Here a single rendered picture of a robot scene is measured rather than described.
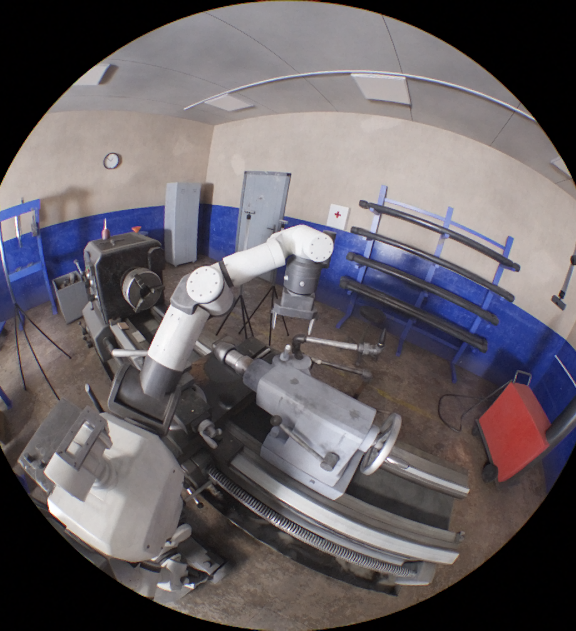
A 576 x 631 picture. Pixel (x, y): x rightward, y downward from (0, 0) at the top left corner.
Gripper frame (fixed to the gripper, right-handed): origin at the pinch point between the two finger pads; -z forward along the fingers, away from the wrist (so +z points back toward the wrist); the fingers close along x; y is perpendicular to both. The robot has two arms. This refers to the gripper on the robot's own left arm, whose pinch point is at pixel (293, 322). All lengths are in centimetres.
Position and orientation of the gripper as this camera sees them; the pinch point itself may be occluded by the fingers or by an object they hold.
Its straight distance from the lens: 63.0
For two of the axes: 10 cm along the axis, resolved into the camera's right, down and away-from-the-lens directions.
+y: 0.4, -5.0, 8.7
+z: 1.6, -8.5, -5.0
